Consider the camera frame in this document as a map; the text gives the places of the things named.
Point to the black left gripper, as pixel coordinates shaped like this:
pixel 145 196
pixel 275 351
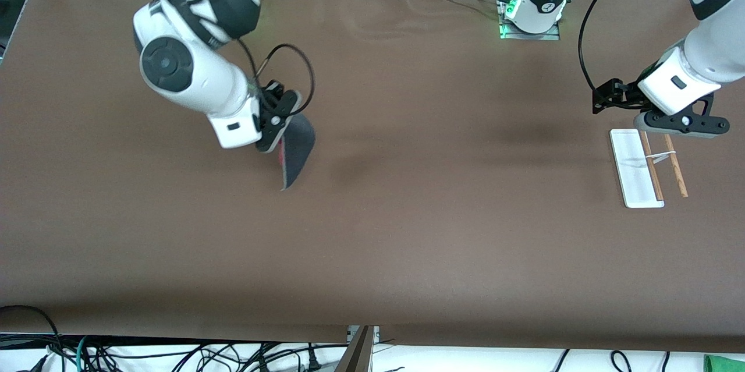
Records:
pixel 621 95

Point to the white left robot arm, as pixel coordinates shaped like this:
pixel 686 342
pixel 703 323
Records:
pixel 716 40

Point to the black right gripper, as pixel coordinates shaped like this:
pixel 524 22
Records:
pixel 271 94

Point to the pink and grey towel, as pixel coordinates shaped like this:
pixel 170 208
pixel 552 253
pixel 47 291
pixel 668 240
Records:
pixel 298 148

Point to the table support beam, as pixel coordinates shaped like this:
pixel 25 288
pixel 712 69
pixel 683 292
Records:
pixel 359 351

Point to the green cloth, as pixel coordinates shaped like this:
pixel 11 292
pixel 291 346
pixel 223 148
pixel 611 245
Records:
pixel 724 364

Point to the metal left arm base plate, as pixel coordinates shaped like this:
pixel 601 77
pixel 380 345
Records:
pixel 507 31

